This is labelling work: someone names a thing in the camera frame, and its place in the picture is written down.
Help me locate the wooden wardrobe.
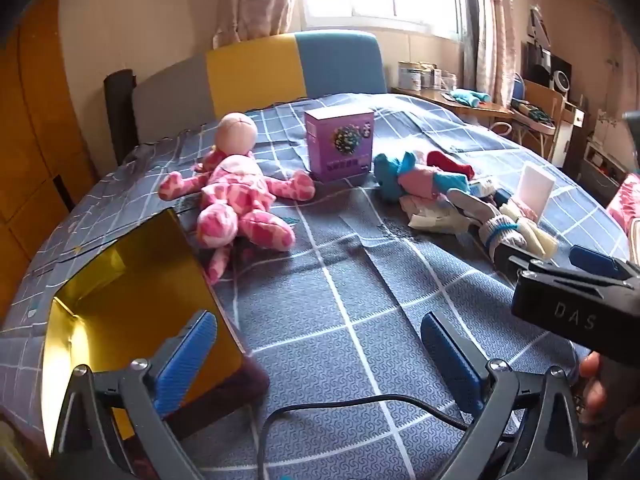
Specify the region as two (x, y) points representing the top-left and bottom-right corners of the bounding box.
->
(0, 0), (99, 322)

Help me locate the pink patterned cloth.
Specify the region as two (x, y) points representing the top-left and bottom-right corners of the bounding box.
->
(605, 172), (640, 237)

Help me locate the wooden desk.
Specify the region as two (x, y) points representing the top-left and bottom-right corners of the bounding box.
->
(390, 85), (516, 127)

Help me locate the blue and pink plush toy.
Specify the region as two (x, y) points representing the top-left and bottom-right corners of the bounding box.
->
(372, 151), (471, 204)

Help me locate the person's right hand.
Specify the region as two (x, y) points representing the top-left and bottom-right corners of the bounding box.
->
(579, 351), (610, 427)

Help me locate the pale yellow sponge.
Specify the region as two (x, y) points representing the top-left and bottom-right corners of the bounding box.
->
(517, 220), (559, 261)

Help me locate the black rolled mat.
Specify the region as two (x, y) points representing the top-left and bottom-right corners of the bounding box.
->
(103, 69), (139, 167)

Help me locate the white cabinet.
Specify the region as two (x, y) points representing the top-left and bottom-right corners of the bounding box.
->
(550, 104), (587, 167)

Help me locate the black cable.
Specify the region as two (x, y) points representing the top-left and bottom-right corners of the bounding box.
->
(257, 394), (472, 480)

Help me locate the teal plush toy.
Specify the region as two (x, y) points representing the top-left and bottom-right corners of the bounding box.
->
(447, 88), (494, 107)

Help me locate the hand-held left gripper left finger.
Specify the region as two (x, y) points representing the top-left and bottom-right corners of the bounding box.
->
(50, 310), (218, 480)

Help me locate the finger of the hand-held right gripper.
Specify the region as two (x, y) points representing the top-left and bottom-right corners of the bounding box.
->
(508, 255), (551, 281)
(569, 245), (640, 285)

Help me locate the white knitted glove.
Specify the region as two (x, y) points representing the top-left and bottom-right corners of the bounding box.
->
(447, 187), (532, 252)

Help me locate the red cloth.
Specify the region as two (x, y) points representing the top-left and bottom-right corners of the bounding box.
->
(426, 151), (475, 179)

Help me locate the pink spotted plush doll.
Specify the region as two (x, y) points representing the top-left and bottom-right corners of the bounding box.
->
(159, 112), (316, 286)

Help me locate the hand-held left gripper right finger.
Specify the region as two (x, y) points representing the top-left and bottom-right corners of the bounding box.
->
(420, 312), (591, 480)

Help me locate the black and white speaker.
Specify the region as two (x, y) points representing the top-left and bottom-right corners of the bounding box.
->
(525, 42), (574, 92)

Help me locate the pink curtain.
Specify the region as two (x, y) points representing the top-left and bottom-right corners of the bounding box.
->
(212, 0), (302, 49)
(470, 0), (527, 107)

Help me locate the wooden folding chair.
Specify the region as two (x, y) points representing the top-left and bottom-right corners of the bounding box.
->
(510, 80), (567, 162)

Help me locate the gold tin box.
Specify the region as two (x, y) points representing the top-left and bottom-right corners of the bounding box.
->
(42, 208), (271, 456)

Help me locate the purple cardboard box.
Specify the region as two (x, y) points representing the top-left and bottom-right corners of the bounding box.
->
(304, 106), (376, 183)

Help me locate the grey yellow blue headboard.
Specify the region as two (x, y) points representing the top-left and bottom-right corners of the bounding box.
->
(131, 30), (388, 142)

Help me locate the white sponge block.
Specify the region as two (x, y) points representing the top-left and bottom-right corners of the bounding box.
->
(515, 162), (556, 216)

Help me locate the metal tin can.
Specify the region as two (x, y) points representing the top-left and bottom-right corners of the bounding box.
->
(397, 60), (427, 92)

